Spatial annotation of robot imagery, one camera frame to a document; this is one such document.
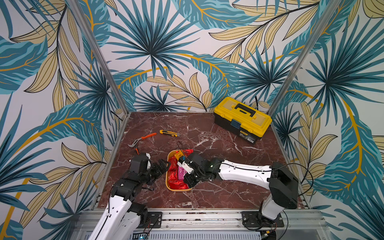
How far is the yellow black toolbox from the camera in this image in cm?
93

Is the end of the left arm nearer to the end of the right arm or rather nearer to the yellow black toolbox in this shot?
the end of the right arm

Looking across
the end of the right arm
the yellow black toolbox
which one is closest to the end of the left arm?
the end of the right arm
